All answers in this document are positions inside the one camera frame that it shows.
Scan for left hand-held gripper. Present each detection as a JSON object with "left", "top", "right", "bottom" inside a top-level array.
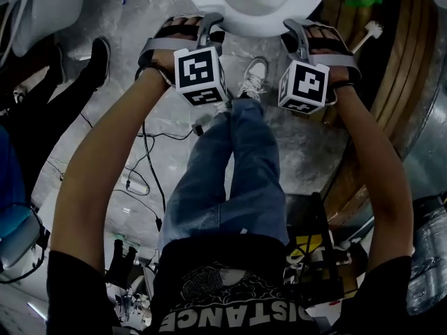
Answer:
[{"left": 138, "top": 12, "right": 230, "bottom": 107}]

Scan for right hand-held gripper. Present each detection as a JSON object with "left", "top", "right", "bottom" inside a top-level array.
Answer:
[{"left": 278, "top": 18, "right": 362, "bottom": 115}]

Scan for person's right forearm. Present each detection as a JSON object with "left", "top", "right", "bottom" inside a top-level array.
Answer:
[{"left": 330, "top": 82, "right": 415, "bottom": 275}]

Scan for person's left forearm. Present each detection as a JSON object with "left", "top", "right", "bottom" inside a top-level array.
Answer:
[{"left": 50, "top": 66, "right": 175, "bottom": 258}]

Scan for white toilet brush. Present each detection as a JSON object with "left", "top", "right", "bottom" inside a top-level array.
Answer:
[{"left": 351, "top": 20, "right": 384, "bottom": 54}]

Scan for compact white toilet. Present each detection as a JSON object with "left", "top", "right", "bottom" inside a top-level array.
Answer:
[{"left": 12, "top": 0, "right": 88, "bottom": 59}]

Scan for person's right hand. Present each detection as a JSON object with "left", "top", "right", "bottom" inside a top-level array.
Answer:
[{"left": 306, "top": 26, "right": 352, "bottom": 83}]

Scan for person's left hand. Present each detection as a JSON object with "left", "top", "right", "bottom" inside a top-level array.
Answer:
[{"left": 152, "top": 16, "right": 203, "bottom": 87}]

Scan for person's white shoe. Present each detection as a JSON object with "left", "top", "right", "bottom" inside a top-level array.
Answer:
[{"left": 236, "top": 57, "right": 269, "bottom": 101}]

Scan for wooden plank platform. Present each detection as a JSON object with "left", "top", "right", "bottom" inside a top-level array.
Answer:
[{"left": 319, "top": 0, "right": 443, "bottom": 223}]

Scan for person's blue jeans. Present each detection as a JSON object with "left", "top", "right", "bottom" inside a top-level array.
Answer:
[{"left": 159, "top": 98, "right": 291, "bottom": 249}]

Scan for yellow box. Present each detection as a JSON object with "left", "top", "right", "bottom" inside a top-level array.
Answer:
[{"left": 286, "top": 234, "right": 324, "bottom": 265}]

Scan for shrink-wrapped bottle pack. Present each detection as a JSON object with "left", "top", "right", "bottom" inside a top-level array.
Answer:
[{"left": 408, "top": 218, "right": 447, "bottom": 315}]

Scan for person's black printed T-shirt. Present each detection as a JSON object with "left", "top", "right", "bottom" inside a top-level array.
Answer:
[{"left": 45, "top": 234, "right": 415, "bottom": 335}]

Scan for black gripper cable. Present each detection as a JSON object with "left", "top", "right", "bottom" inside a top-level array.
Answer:
[{"left": 141, "top": 120, "right": 166, "bottom": 232}]

